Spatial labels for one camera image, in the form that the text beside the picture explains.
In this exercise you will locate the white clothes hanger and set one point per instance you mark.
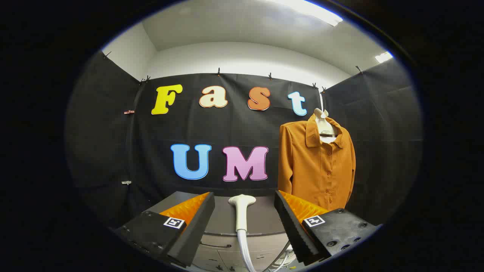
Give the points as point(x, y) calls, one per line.
point(324, 122)

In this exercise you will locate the orange button shirt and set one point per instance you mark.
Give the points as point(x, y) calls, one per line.
point(314, 170)

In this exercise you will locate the grey drawer cabinet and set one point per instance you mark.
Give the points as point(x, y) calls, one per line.
point(219, 258)

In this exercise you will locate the small ceiling light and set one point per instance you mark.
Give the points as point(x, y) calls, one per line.
point(383, 57)

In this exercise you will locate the black backdrop cloth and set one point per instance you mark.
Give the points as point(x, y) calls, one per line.
point(227, 128)

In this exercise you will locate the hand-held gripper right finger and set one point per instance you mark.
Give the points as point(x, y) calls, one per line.
point(293, 230)

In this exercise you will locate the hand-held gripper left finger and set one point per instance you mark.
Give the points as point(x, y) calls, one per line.
point(196, 230)

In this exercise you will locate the white garment steamer head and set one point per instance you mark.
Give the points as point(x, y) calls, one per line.
point(242, 211)

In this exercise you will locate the long ceiling light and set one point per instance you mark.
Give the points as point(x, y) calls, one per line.
point(314, 11)

